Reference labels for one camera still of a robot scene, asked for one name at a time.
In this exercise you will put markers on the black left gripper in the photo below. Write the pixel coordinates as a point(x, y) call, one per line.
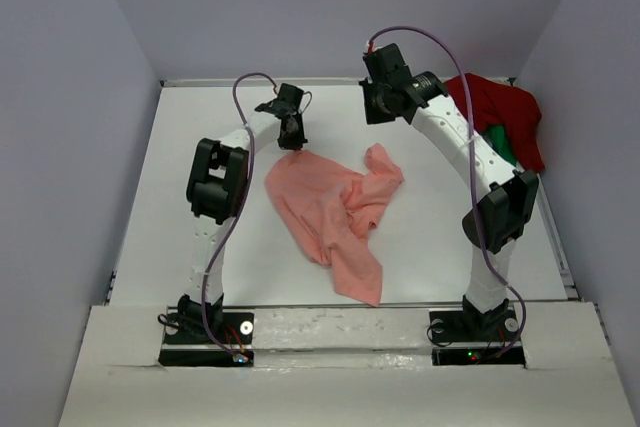
point(296, 143)

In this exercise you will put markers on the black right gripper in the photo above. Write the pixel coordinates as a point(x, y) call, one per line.
point(374, 116)

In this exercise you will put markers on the pink t shirt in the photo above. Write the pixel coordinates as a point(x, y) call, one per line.
point(330, 209)

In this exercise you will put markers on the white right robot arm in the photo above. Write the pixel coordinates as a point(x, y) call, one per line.
point(502, 196)

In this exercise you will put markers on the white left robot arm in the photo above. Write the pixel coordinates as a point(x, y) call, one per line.
point(217, 189)

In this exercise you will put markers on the red t shirt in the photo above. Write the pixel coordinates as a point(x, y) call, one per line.
point(517, 110)

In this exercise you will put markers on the green t shirt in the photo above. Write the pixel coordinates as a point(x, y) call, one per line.
point(496, 136)

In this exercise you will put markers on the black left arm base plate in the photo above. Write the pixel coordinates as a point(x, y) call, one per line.
point(186, 344)

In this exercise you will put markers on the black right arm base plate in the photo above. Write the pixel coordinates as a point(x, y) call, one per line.
point(454, 344)

